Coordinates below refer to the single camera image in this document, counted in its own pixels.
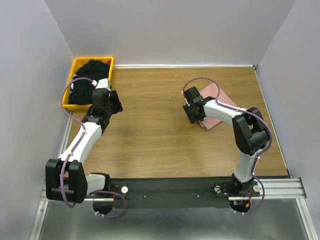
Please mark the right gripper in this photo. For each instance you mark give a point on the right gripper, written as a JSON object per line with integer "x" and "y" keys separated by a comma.
{"x": 187, "y": 108}

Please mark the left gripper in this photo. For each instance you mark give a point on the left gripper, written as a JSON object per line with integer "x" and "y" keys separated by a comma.
{"x": 114, "y": 97}

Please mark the pink t shirt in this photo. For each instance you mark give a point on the pink t shirt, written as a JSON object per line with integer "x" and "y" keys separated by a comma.
{"x": 218, "y": 108}

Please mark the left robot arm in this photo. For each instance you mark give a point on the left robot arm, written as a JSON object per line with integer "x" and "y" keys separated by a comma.
{"x": 65, "y": 178}

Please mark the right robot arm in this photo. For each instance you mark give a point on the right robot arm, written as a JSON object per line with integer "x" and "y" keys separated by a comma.
{"x": 252, "y": 134}

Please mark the black t shirt in bin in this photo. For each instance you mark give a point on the black t shirt in bin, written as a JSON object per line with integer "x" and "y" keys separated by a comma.
{"x": 81, "y": 91}

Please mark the yellow plastic bin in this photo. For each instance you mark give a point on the yellow plastic bin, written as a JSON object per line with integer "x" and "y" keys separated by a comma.
{"x": 77, "y": 63}

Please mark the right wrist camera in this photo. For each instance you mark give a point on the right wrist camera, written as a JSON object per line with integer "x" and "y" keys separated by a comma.
{"x": 192, "y": 95}

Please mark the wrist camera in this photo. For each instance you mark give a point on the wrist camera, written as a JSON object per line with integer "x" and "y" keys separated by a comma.
{"x": 192, "y": 95}
{"x": 102, "y": 84}

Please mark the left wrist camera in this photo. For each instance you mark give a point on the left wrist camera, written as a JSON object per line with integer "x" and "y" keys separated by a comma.
{"x": 102, "y": 84}

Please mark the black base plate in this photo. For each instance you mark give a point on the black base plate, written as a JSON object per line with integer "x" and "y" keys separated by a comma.
{"x": 172, "y": 193}

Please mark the aluminium frame rail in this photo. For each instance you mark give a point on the aluminium frame rail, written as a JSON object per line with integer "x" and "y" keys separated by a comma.
{"x": 43, "y": 202}

